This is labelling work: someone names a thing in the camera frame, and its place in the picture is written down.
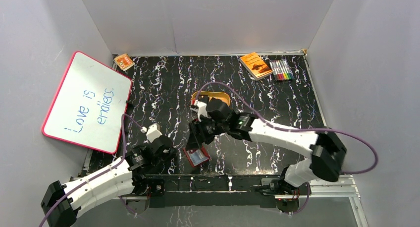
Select tan oval tray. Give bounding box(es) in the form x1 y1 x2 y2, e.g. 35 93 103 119
190 91 231 108

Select orange book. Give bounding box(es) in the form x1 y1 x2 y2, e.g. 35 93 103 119
239 52 272 80

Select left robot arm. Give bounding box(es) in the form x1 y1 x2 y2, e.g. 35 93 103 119
40 124 176 227

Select small orange card box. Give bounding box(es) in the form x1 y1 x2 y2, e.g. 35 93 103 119
114 54 134 71

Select pink framed whiteboard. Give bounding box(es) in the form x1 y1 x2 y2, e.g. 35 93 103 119
42 51 132 154

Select red card holder wallet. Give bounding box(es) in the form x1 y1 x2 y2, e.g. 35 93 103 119
183 146 210 167

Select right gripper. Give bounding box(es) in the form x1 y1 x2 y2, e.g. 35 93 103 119
185 115 229 151

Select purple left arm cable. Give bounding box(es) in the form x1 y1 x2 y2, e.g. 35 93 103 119
39 113 147 227

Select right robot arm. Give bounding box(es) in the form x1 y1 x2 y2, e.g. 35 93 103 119
185 98 347 195

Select coloured marker pen pack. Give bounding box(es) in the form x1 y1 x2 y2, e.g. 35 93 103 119
269 59 295 82

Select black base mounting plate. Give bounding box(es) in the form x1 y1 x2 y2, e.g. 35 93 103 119
116 173 311 209

